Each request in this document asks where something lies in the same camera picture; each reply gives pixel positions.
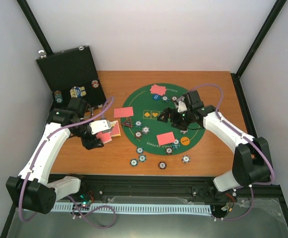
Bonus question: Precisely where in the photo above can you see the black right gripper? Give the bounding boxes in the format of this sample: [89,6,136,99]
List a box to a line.
[157,108,192,131]

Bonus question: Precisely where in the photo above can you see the pink-backed card deck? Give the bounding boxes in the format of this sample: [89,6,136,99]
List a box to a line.
[96,132,112,144]

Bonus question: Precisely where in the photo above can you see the blue small blind button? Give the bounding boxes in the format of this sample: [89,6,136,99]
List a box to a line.
[152,94,161,101]

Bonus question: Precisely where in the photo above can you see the blue white chip mat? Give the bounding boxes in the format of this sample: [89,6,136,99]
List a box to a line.
[142,126,150,134]

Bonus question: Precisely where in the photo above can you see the orange big blind button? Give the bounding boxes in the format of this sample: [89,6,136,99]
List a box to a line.
[180,136,190,146]

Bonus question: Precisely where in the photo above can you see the dealt pink card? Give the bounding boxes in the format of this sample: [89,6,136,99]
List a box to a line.
[114,107,134,118]

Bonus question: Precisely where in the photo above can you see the blue white chip stack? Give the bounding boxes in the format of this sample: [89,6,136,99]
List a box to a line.
[182,155,191,164]

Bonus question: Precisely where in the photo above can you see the green blue chip stack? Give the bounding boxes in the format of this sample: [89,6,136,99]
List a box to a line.
[130,159,139,167]

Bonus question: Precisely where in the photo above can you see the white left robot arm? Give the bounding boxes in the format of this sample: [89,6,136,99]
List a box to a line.
[6,98,112,214]

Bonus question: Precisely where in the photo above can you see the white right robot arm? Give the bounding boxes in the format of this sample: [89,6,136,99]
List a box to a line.
[157,105,275,192]

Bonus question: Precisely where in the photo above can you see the green round poker mat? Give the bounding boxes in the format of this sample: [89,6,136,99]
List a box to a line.
[122,83,205,156]

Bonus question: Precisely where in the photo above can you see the gold card box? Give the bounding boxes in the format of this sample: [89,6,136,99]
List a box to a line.
[110,120,121,137]

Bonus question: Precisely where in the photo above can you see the triangular all in marker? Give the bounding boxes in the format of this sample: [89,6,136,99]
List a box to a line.
[121,118,133,128]

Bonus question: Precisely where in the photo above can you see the boxed card deck in case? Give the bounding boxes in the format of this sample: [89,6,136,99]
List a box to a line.
[70,86,86,98]

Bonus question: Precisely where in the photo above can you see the chip stack in case left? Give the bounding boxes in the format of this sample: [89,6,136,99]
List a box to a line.
[54,91,63,104]

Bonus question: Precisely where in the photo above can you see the orange chip stack in case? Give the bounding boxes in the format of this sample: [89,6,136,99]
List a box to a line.
[91,80,99,88]

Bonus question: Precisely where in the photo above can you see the black poker chip case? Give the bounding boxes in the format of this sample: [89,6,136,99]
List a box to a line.
[36,45,106,109]

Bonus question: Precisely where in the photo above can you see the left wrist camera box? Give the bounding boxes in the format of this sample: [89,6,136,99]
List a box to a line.
[89,119,112,135]

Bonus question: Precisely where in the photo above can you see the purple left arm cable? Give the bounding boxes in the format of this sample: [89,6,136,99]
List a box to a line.
[18,96,117,228]

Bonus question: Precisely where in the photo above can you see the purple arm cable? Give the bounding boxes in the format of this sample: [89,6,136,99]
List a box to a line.
[187,83,276,222]
[18,96,117,228]

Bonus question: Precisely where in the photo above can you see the white slotted cable duct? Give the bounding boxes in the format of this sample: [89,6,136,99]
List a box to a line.
[51,201,212,216]

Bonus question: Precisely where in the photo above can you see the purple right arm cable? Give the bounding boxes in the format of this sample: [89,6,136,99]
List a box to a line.
[187,83,276,222]

